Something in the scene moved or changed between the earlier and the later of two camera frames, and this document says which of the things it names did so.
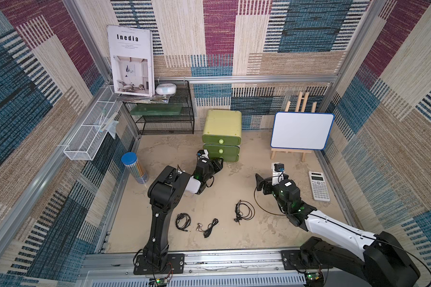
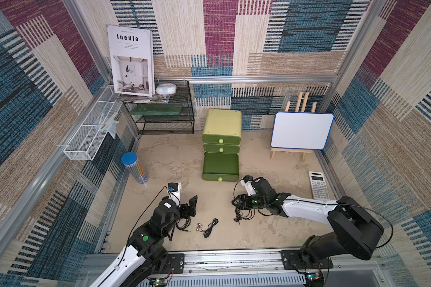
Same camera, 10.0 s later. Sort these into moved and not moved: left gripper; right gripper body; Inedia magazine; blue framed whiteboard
Moved: right gripper body; left gripper
Not moved: blue framed whiteboard; Inedia magazine
